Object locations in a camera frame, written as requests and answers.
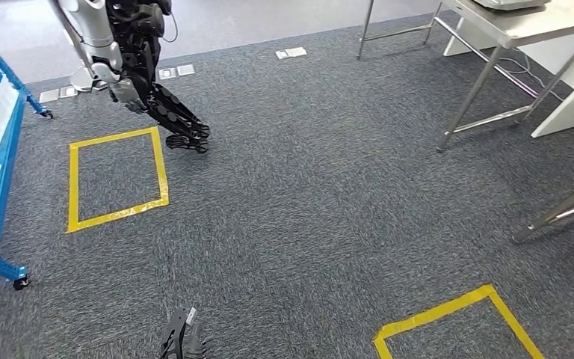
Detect blue metal shelf rack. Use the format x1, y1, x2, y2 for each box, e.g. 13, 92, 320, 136
0, 19, 55, 292

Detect grey flat device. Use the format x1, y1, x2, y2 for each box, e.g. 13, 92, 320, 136
471, 0, 552, 13

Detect yellow floor tape square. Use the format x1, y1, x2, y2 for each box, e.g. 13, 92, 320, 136
371, 283, 547, 359
66, 126, 170, 235

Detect black humanoid robot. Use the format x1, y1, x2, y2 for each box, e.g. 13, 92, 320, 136
56, 0, 212, 155

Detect grey floor cable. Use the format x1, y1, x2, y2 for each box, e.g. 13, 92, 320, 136
496, 55, 565, 103

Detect grey robot support stand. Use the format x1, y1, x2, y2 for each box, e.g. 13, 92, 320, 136
46, 0, 111, 94

